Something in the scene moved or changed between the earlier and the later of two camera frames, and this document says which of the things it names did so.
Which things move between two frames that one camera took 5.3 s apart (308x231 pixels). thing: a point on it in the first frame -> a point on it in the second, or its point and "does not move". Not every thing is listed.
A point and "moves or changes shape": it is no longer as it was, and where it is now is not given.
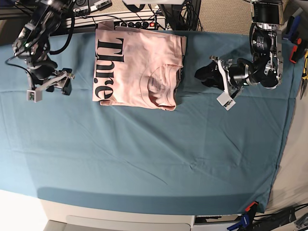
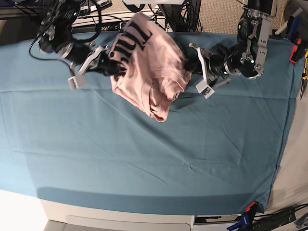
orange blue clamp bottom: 246,223 does not move
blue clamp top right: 292,26 does not move
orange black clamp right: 298,51 does not move
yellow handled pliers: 305,76 does not move
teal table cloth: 200,158 does not move
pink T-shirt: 136,68 moves or changes shape
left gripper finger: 211,70 -> 194,64
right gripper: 44,75 -> 76,53
